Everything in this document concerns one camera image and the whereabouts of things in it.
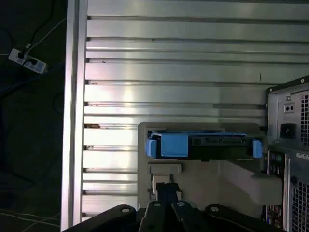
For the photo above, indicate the aluminium table frame rail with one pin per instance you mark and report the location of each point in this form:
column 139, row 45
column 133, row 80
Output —
column 72, row 108

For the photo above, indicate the hard disk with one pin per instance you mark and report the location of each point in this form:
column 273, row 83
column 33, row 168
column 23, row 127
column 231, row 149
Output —
column 173, row 145

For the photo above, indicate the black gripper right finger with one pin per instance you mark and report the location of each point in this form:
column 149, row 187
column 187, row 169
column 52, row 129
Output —
column 186, row 215

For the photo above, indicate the grey PC case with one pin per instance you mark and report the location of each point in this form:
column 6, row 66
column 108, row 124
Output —
column 294, row 169

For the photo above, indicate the white power strip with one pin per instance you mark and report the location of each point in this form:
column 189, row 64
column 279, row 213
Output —
column 25, row 60

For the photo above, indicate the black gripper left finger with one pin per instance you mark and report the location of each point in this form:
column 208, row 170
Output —
column 152, row 217

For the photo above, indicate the beige parts rack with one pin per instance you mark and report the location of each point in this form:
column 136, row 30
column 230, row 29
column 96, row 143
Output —
column 217, row 178

